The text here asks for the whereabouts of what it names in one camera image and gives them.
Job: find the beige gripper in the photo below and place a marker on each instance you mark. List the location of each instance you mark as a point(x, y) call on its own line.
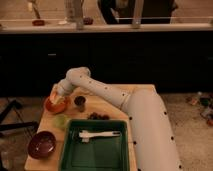
point(55, 98)

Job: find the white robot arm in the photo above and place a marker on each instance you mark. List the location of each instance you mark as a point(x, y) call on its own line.
point(155, 148)

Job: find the orange red bowl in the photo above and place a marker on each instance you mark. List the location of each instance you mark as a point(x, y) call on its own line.
point(56, 108)

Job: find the green apple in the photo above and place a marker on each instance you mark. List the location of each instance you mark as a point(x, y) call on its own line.
point(60, 121)

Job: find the dark maroon bowl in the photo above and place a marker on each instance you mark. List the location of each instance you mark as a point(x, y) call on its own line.
point(42, 145)

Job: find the metal cup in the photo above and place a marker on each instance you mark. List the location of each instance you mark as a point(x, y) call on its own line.
point(80, 103)

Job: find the wooden table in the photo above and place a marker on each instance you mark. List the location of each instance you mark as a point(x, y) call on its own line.
point(93, 104)

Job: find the black stand legs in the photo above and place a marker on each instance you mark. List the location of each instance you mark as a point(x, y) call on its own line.
point(15, 124)

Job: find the red grapes bunch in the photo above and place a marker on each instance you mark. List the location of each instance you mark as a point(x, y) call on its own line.
point(96, 116)

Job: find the white spatula utensil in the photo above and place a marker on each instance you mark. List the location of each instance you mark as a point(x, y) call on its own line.
point(86, 136)

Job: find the green plastic tray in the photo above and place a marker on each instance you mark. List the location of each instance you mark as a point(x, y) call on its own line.
point(99, 153)

